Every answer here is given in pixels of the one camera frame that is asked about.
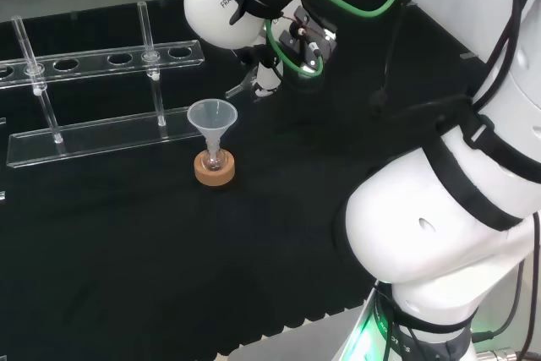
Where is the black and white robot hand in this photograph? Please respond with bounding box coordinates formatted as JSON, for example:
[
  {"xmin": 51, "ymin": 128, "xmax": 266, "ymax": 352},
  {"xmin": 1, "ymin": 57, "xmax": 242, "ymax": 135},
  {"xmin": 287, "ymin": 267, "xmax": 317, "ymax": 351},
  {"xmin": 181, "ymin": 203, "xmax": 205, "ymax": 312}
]
[{"xmin": 234, "ymin": 4, "xmax": 340, "ymax": 98}]

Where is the clear glass weighing funnel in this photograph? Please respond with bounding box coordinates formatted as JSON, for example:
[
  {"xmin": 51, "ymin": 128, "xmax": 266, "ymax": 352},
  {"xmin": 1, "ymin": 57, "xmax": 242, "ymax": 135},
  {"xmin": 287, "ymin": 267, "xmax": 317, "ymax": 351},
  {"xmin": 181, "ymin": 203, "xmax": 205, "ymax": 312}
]
[{"xmin": 224, "ymin": 74, "xmax": 255, "ymax": 101}]

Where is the clear plastic funnel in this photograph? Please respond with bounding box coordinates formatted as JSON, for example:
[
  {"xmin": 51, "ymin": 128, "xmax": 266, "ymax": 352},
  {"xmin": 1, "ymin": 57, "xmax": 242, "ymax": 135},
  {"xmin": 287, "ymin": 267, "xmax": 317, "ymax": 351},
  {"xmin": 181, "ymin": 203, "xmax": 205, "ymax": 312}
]
[{"xmin": 186, "ymin": 98, "xmax": 239, "ymax": 160}]

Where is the small round-bottom glass flask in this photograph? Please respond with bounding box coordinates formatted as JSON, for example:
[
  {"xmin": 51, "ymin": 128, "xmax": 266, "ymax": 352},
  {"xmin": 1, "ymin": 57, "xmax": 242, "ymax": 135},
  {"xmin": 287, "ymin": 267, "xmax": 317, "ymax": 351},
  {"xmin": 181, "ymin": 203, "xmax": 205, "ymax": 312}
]
[{"xmin": 200, "ymin": 147, "xmax": 227, "ymax": 174}]

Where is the clear acrylic funnel stand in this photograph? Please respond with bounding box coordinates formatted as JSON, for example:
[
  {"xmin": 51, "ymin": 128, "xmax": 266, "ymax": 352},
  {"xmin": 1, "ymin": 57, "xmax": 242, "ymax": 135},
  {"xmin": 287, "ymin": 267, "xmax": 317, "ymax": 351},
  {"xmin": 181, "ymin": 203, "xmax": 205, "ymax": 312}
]
[{"xmin": 0, "ymin": 0, "xmax": 209, "ymax": 169}]

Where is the black bench cloth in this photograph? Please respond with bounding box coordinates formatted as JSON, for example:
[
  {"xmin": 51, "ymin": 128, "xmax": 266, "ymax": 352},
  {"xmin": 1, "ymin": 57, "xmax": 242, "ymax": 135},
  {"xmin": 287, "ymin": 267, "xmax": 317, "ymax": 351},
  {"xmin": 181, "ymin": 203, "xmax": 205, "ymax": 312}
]
[{"xmin": 0, "ymin": 0, "xmax": 492, "ymax": 361}]

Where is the black cable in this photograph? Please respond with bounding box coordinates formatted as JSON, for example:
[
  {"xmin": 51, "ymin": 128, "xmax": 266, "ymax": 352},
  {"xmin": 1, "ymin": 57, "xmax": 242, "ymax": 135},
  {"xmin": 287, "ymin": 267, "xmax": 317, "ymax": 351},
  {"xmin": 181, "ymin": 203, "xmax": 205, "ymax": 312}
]
[
  {"xmin": 472, "ymin": 211, "xmax": 541, "ymax": 361},
  {"xmin": 369, "ymin": 0, "xmax": 433, "ymax": 115}
]

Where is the green cable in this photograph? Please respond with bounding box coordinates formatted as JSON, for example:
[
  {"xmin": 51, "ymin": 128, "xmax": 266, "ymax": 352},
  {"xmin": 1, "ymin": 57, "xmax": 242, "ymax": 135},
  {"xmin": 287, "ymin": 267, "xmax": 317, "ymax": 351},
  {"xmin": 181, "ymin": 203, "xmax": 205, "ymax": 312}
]
[{"xmin": 263, "ymin": 0, "xmax": 414, "ymax": 79}]

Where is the cork ring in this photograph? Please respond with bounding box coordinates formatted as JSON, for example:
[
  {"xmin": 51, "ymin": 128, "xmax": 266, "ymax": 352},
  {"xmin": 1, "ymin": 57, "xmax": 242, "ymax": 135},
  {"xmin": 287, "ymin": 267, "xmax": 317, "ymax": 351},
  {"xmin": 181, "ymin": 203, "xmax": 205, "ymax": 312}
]
[{"xmin": 194, "ymin": 150, "xmax": 236, "ymax": 188}]

